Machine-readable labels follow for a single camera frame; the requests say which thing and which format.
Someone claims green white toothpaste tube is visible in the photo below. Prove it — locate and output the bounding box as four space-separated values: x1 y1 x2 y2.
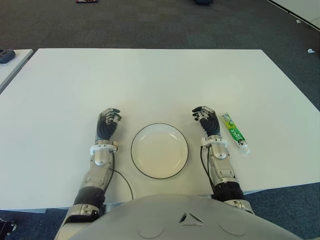
218 112 251 155

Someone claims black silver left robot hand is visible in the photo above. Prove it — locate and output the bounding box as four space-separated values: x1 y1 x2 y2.
96 107 122 141

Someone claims black metal stand part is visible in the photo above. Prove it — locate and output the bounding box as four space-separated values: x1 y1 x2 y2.
0 218 18 238

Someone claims white plate with black rim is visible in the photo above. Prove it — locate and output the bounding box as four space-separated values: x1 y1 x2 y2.
130 123 190 180

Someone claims grey robot torso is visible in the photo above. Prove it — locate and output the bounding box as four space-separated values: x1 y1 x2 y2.
74 193 298 240

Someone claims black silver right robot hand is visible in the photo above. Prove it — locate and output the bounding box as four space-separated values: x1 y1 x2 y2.
191 105 221 138

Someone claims dark handheld controller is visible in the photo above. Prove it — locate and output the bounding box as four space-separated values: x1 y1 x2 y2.
0 49 16 65

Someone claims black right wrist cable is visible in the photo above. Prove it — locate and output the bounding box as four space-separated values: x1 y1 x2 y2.
199 146 216 193

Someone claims white side table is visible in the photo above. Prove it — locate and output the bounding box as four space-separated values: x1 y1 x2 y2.
0 48 35 92

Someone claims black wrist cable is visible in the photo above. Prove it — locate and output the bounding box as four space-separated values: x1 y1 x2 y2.
109 148 134 201
199 146 216 193

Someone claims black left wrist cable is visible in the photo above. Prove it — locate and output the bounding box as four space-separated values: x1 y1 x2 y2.
109 148 134 201

